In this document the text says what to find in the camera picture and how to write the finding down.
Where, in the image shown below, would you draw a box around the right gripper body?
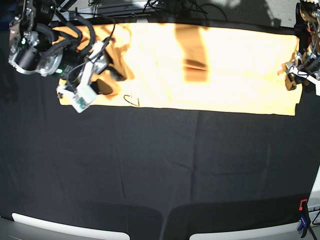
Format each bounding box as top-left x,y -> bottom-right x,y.
8,32 -> 82,80

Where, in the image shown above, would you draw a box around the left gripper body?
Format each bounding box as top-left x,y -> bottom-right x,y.
297,52 -> 320,78

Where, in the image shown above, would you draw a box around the yellow t-shirt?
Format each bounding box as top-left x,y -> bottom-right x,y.
52,22 -> 305,117

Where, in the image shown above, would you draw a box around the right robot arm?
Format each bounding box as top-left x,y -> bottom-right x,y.
8,0 -> 112,113

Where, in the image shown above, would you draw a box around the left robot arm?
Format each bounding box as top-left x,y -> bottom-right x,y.
285,0 -> 320,96

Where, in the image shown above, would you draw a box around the black table cloth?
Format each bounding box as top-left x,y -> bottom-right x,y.
0,30 -> 320,240

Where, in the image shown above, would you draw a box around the white left monitor edge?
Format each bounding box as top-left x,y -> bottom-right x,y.
11,213 -> 130,240

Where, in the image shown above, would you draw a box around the white monitor edge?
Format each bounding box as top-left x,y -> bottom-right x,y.
189,222 -> 299,240
11,213 -> 130,240

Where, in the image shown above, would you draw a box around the lower right red clamp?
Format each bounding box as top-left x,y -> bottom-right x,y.
297,198 -> 311,239

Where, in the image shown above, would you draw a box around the white right monitor edge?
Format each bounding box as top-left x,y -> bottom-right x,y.
189,222 -> 299,240

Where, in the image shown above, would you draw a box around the black cables at top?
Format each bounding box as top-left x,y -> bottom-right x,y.
87,0 -> 231,21

